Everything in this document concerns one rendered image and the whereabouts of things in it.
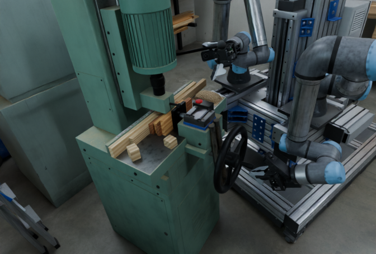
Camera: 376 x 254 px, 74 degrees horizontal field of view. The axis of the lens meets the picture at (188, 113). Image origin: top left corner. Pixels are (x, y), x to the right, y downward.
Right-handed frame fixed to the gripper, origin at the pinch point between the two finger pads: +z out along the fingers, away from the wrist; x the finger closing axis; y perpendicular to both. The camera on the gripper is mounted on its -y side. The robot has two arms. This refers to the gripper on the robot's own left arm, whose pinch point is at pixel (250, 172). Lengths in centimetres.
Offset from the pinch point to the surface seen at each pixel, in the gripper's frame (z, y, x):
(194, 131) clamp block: 4.9, -30.4, -12.4
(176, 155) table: 12.6, -25.6, -19.9
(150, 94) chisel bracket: 21, -50, -8
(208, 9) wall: 183, -97, 337
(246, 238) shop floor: 38, 60, 12
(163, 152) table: 13.7, -30.0, -23.8
